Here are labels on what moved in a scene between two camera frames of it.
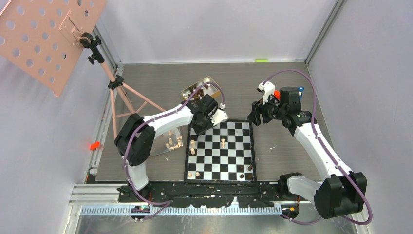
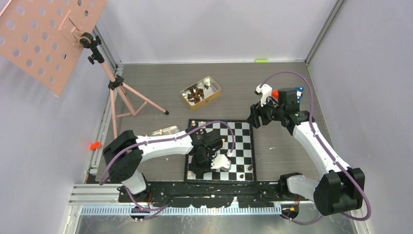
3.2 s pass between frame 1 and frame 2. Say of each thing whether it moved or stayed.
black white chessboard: stayed
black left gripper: moved
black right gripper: stayed
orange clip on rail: stayed
